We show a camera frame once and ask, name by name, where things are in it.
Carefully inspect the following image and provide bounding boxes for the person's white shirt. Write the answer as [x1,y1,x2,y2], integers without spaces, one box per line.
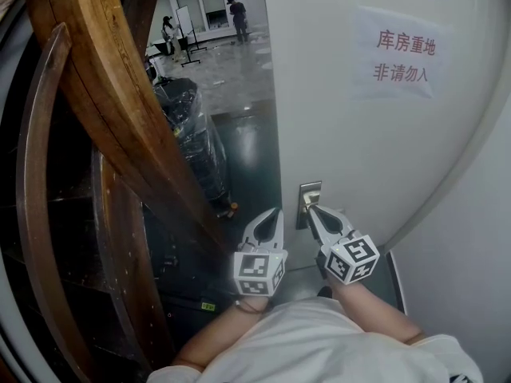
[147,296,484,383]

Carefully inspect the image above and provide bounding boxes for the dark wooden curved staircase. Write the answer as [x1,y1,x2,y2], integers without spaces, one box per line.
[0,0,177,383]

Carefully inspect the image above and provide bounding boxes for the person's left forearm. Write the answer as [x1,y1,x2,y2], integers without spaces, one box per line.
[171,295,273,371]

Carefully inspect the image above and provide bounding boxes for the person's right forearm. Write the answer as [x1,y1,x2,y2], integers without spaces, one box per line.
[329,279,427,347]

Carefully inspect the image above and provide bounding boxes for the dark wrist band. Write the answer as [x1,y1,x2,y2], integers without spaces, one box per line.
[234,299,265,315]

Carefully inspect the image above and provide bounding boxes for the plastic-wrapped black furniture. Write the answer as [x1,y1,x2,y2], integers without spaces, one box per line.
[153,76,232,207]

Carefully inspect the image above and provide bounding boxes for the whiteboard on black stand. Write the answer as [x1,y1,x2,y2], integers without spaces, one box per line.
[175,5,209,69]

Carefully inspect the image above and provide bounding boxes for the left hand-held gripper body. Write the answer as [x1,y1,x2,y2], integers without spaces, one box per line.
[232,241,290,298]

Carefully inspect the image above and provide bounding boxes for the white paper sign red print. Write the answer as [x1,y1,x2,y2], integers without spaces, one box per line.
[351,5,456,102]

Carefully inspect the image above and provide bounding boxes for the silver door lock handle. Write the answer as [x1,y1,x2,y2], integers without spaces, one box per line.
[295,180,347,231]

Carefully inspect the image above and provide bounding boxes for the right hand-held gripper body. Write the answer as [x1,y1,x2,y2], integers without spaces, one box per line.
[319,233,381,286]

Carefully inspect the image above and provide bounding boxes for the white door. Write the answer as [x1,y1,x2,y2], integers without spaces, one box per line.
[261,0,511,251]

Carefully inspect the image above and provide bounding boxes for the brown wooden straight beam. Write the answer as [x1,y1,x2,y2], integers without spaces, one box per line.
[23,0,225,251]

